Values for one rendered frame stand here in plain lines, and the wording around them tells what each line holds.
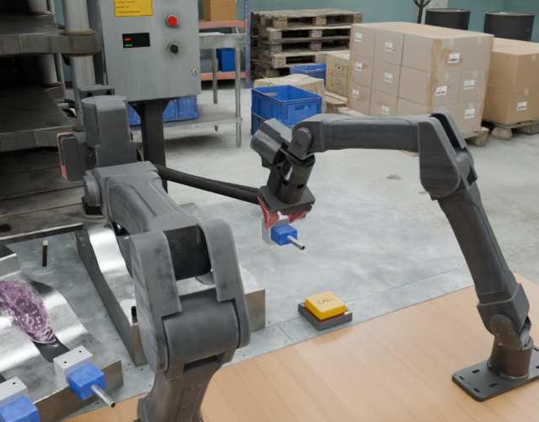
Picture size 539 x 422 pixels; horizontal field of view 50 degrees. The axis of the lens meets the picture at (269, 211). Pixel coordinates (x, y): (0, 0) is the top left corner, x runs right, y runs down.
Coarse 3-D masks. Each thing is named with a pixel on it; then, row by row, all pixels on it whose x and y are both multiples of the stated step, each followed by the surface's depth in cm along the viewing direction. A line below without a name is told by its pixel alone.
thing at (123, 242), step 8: (104, 216) 126; (112, 224) 130; (120, 232) 134; (128, 232) 127; (120, 240) 123; (128, 240) 124; (120, 248) 122; (128, 248) 123; (128, 256) 121; (128, 264) 120; (208, 272) 117; (200, 280) 113; (208, 280) 114
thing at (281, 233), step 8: (280, 216) 125; (280, 224) 124; (288, 224) 124; (264, 232) 125; (272, 232) 122; (280, 232) 120; (288, 232) 120; (296, 232) 121; (264, 240) 125; (272, 240) 124; (280, 240) 120; (288, 240) 120; (296, 240) 118; (304, 248) 116
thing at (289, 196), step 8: (280, 176) 112; (280, 184) 113; (288, 184) 112; (304, 184) 112; (264, 192) 116; (280, 192) 114; (288, 192) 113; (296, 192) 113; (304, 192) 118; (272, 200) 115; (280, 200) 115; (288, 200) 115; (296, 200) 115; (304, 200) 117; (312, 200) 117; (272, 208) 113; (280, 208) 114
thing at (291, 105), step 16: (256, 96) 506; (272, 96) 525; (288, 96) 532; (304, 96) 508; (320, 96) 484; (256, 112) 512; (272, 112) 483; (288, 112) 472; (304, 112) 479; (320, 112) 485
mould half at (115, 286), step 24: (96, 240) 122; (96, 264) 120; (120, 264) 119; (96, 288) 126; (120, 288) 111; (192, 288) 110; (264, 288) 110; (120, 312) 106; (264, 312) 112; (120, 336) 111; (144, 360) 103
